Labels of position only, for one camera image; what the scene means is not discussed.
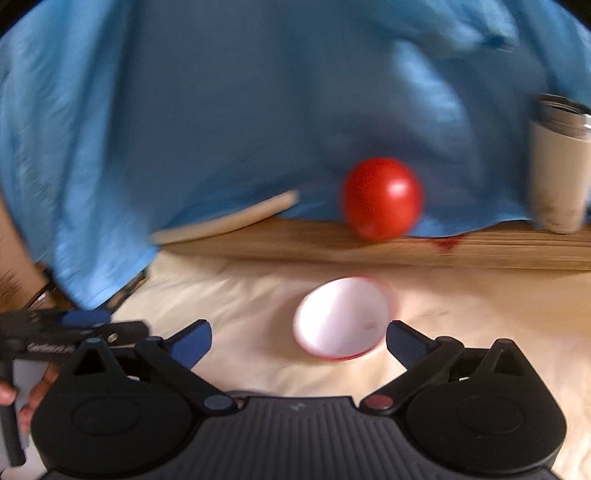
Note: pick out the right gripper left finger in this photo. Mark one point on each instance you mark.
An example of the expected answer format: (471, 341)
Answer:
(169, 362)

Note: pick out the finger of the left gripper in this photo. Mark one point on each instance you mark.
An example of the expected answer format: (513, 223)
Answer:
(85, 319)

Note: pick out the cream rolling pin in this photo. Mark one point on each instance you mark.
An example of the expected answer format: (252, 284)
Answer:
(228, 223)

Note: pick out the wooden shelf board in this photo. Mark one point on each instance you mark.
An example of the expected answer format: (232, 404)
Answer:
(510, 245)

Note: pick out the white thermos flask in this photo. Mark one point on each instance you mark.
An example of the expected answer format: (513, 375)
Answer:
(559, 176)

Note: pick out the person's left hand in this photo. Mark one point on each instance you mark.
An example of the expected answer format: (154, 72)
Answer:
(8, 395)

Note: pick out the blue garment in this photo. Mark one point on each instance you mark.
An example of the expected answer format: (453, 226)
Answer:
(122, 118)

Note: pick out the black plastic crate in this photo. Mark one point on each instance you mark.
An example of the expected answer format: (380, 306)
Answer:
(51, 296)

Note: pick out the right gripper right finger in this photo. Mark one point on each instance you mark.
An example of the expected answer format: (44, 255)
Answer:
(427, 361)

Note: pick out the red tomato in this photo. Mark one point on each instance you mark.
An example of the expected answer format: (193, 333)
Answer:
(382, 199)

